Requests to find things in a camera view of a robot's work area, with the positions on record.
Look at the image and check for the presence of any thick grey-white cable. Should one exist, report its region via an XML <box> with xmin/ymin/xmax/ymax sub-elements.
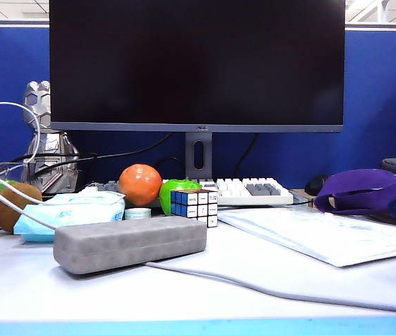
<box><xmin>145</xmin><ymin>260</ymin><xmax>396</xmax><ymax>315</ymax></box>

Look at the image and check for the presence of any grey monitor stand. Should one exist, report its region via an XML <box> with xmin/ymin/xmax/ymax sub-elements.
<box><xmin>184</xmin><ymin>132</ymin><xmax>213</xmax><ymax>181</ymax></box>

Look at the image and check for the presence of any Rubik's cube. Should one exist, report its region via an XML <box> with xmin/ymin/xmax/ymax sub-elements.
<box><xmin>170</xmin><ymin>189</ymin><xmax>219</xmax><ymax>228</ymax></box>

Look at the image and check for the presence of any grey suede glasses case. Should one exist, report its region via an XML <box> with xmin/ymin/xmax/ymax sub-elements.
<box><xmin>52</xmin><ymin>215</ymin><xmax>208</xmax><ymax>276</ymax></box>

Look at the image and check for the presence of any black computer monitor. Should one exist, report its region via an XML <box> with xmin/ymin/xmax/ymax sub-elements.
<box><xmin>48</xmin><ymin>0</ymin><xmax>346</xmax><ymax>134</ymax></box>

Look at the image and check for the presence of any purple strap bag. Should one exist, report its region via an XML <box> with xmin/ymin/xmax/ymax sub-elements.
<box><xmin>314</xmin><ymin>168</ymin><xmax>396</xmax><ymax>230</ymax></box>

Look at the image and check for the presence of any white paper booklet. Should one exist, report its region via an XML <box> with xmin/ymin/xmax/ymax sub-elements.
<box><xmin>217</xmin><ymin>205</ymin><xmax>396</xmax><ymax>269</ymax></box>

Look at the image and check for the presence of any silver robot figurine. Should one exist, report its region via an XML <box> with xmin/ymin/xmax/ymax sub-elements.
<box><xmin>21</xmin><ymin>80</ymin><xmax>80</xmax><ymax>193</ymax></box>

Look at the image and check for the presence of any orange fruit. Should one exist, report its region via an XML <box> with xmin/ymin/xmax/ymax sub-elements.
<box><xmin>118</xmin><ymin>163</ymin><xmax>163</xmax><ymax>207</ymax></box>

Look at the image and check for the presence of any small green fruit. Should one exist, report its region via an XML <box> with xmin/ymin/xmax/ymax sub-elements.
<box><xmin>0</xmin><ymin>179</ymin><xmax>19</xmax><ymax>195</ymax></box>

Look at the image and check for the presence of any brown kiwi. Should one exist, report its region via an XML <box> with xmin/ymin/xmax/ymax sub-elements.
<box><xmin>0</xmin><ymin>181</ymin><xmax>43</xmax><ymax>234</ymax></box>

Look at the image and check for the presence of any pale green tape roll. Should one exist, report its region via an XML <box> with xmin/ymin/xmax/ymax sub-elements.
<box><xmin>124</xmin><ymin>207</ymin><xmax>152</xmax><ymax>221</ymax></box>

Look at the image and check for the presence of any green apple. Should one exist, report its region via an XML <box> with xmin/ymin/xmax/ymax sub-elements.
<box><xmin>159</xmin><ymin>179</ymin><xmax>202</xmax><ymax>216</ymax></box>

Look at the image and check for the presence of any long black cable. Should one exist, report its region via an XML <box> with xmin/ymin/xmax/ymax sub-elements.
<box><xmin>35</xmin><ymin>133</ymin><xmax>173</xmax><ymax>176</ymax></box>

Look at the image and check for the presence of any white blue tissue pack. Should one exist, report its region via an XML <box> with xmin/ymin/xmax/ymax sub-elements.
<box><xmin>42</xmin><ymin>190</ymin><xmax>127</xmax><ymax>228</ymax></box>

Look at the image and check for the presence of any black computer mouse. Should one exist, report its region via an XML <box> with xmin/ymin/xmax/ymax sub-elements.
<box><xmin>304</xmin><ymin>173</ymin><xmax>328</xmax><ymax>196</ymax></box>

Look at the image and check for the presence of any looped white cable with plug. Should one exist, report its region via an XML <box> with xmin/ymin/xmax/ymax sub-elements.
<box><xmin>0</xmin><ymin>101</ymin><xmax>41</xmax><ymax>165</ymax></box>

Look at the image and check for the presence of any white and grey keyboard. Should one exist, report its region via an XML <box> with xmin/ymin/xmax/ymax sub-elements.
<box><xmin>85</xmin><ymin>177</ymin><xmax>295</xmax><ymax>209</ymax></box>

